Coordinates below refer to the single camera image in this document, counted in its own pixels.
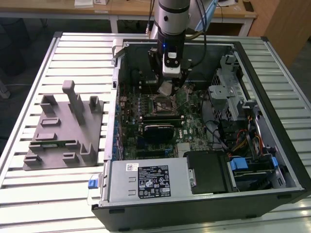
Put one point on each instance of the small black device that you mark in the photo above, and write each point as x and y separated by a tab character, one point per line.
248	6

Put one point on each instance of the open black PC case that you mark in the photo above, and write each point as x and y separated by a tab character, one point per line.
170	218

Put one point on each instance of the black graphics card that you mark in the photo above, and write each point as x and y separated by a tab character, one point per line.
158	134

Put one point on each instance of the black RAM slot bank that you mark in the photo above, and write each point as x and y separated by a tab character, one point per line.
147	88
160	121

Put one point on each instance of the silver square CPU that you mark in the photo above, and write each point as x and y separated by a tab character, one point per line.
165	88

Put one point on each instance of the green motherboard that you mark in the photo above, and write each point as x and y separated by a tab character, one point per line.
194	116

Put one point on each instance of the black drive box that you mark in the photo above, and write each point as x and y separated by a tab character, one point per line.
209	172

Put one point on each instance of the metal drive cage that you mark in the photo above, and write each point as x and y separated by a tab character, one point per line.
219	93

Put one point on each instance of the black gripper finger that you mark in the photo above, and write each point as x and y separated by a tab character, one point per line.
154	63
178	83

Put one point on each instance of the white labelled box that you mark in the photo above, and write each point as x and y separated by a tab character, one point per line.
100	2

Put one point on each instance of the blue case latch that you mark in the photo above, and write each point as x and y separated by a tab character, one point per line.
92	184

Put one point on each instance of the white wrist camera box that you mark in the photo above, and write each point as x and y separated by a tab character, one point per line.
171	71

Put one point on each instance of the wooden desk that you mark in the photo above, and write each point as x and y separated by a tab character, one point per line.
48	8

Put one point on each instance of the grey parts rack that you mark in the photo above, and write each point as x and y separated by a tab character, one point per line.
63	116

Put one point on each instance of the wooden cabinet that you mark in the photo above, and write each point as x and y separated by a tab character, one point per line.
286	29

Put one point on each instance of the grey power supply unit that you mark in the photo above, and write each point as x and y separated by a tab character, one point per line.
121	179

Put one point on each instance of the silver chipset heatsink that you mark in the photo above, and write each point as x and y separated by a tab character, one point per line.
184	149

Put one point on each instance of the white paper sheet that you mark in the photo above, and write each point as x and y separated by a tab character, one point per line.
83	3

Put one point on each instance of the hard disk in blue carrier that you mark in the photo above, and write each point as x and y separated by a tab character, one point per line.
238	165

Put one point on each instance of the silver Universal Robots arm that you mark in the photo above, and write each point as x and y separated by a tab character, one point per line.
170	14

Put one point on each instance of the green RAM stick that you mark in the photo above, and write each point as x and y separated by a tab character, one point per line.
60	143

